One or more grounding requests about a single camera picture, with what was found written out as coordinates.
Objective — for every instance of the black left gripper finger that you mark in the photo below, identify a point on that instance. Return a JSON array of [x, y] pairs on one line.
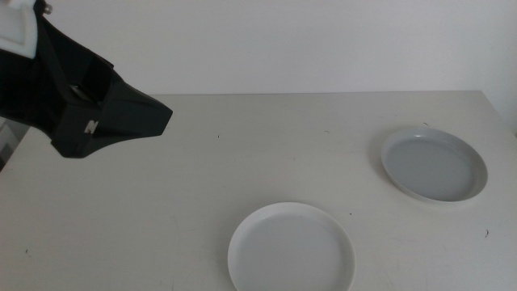
[[129, 117], [85, 64]]

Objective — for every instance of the white shallow bowl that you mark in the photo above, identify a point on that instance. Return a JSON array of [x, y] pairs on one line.
[[291, 250]]

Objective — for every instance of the grey shallow bowl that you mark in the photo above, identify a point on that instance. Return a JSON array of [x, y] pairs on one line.
[[434, 167]]

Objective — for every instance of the white grey side furniture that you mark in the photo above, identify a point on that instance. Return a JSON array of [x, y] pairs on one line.
[[8, 141]]

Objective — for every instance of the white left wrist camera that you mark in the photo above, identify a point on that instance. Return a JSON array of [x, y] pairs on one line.
[[16, 28]]

